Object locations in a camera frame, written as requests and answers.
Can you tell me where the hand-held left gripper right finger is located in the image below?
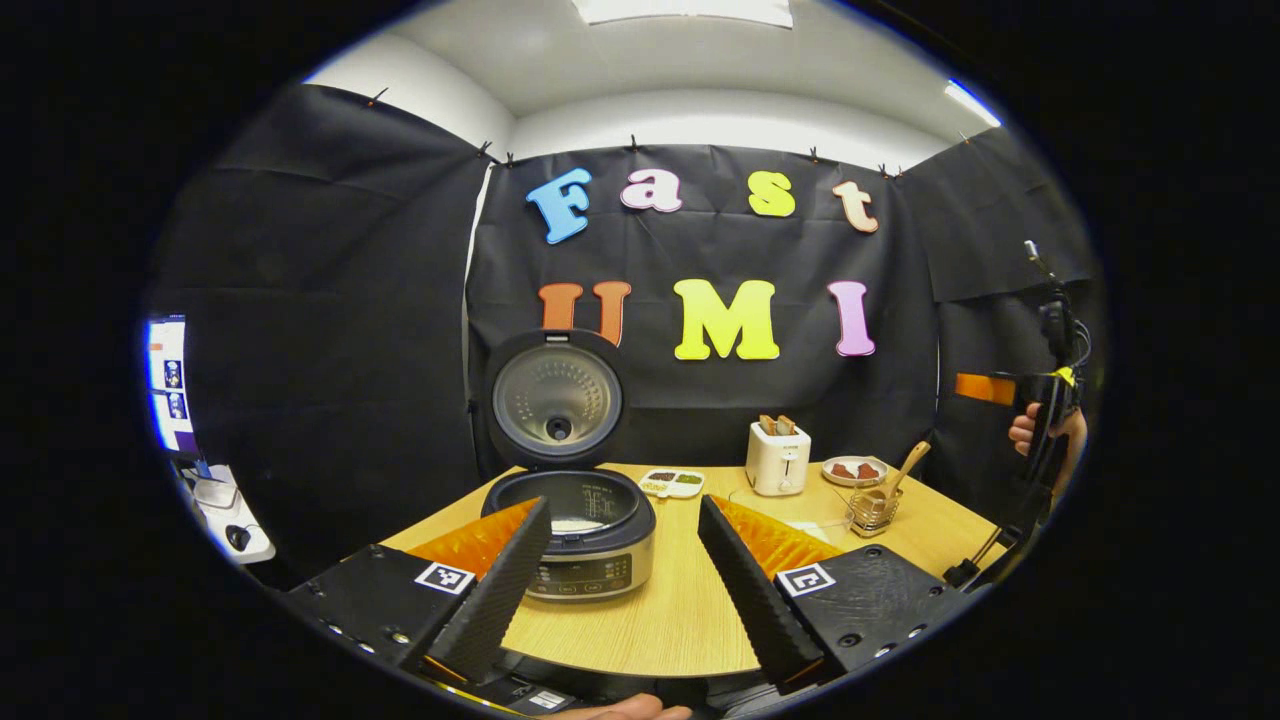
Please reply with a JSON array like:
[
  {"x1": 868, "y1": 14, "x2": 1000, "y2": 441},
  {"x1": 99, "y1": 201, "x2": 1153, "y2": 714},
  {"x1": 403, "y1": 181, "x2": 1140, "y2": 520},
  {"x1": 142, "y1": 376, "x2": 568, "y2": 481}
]
[{"x1": 697, "y1": 493, "x2": 976, "y2": 696}]

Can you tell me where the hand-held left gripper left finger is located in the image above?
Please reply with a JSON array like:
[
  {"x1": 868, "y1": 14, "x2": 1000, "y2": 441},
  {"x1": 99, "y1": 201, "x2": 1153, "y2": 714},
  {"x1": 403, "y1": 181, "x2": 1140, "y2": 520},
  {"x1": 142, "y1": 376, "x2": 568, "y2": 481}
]
[{"x1": 285, "y1": 497, "x2": 554, "y2": 686}]

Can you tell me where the wooden spoon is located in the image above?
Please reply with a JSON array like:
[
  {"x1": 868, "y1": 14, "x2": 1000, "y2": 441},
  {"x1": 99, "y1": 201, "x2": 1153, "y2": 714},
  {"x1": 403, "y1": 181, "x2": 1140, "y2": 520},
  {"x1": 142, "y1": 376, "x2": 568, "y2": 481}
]
[{"x1": 862, "y1": 441, "x2": 932, "y2": 511}]

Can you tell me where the clear wire chopstick holder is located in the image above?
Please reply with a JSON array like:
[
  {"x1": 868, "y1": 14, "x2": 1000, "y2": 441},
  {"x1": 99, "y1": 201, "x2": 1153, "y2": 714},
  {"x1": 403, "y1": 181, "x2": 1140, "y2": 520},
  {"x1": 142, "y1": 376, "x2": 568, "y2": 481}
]
[{"x1": 845, "y1": 487, "x2": 904, "y2": 539}]

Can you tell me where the silver black rice cooker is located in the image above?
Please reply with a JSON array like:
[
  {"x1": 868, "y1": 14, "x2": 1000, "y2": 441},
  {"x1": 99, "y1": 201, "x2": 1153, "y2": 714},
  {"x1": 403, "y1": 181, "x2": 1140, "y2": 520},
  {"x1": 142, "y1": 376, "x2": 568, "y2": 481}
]
[{"x1": 480, "y1": 328, "x2": 658, "y2": 603}]

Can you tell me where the black box white label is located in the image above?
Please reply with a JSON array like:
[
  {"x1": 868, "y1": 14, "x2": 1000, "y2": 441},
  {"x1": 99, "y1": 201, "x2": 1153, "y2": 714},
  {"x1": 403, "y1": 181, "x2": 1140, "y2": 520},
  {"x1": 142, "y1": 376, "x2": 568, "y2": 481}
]
[{"x1": 480, "y1": 675, "x2": 576, "y2": 714}]

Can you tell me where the white toaster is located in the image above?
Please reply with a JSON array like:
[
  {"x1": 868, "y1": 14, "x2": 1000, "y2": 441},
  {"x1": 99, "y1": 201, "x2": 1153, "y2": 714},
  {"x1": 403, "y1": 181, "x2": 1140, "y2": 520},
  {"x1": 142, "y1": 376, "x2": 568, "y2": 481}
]
[{"x1": 745, "y1": 420, "x2": 812, "y2": 498}]

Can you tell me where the white divided seasoning tray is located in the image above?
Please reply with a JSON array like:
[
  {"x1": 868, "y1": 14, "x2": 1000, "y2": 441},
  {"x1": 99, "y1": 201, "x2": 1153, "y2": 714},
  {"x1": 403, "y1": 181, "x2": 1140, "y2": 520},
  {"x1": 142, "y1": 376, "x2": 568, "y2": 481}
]
[{"x1": 638, "y1": 468, "x2": 706, "y2": 500}]

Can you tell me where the white round plate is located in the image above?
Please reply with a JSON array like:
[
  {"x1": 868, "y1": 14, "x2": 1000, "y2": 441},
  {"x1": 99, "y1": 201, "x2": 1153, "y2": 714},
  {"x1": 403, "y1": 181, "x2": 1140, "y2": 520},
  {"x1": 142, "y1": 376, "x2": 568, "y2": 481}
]
[{"x1": 821, "y1": 455, "x2": 889, "y2": 488}]

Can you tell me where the white side desk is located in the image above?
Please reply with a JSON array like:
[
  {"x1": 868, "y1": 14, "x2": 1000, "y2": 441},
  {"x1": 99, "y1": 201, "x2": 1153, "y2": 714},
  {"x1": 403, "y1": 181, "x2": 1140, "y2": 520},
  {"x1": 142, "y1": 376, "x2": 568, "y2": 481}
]
[{"x1": 185, "y1": 465, "x2": 276, "y2": 566}]

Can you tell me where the narrow ceiling light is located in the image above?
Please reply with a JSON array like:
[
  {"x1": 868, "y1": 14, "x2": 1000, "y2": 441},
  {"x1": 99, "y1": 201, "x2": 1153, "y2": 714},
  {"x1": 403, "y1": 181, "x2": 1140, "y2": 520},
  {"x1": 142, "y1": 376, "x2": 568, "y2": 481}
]
[{"x1": 943, "y1": 80, "x2": 1003, "y2": 128}]

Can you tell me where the computer monitor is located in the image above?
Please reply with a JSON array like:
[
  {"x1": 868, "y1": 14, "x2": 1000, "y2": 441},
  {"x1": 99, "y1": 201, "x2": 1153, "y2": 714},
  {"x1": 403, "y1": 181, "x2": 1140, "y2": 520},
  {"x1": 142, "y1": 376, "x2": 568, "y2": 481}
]
[{"x1": 147, "y1": 318, "x2": 198, "y2": 456}]

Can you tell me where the wide ceiling light panel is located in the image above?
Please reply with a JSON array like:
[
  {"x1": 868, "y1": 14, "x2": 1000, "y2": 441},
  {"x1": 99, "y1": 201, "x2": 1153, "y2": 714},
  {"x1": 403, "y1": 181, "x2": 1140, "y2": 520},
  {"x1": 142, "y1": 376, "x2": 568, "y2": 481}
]
[{"x1": 572, "y1": 0, "x2": 794, "y2": 28}]

